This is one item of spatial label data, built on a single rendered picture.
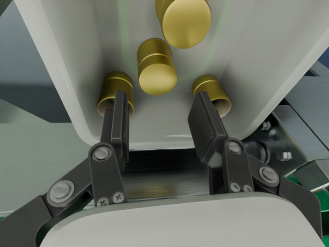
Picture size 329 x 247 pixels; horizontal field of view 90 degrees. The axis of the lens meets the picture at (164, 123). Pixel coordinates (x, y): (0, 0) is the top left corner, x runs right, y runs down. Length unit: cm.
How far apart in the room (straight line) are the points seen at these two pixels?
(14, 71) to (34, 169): 29
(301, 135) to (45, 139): 30
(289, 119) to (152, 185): 17
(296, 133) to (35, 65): 47
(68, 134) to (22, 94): 29
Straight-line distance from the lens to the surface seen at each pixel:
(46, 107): 55
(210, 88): 19
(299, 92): 27
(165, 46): 17
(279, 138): 20
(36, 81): 49
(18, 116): 67
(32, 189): 25
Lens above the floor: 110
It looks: 39 degrees down
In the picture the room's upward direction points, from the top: 171 degrees clockwise
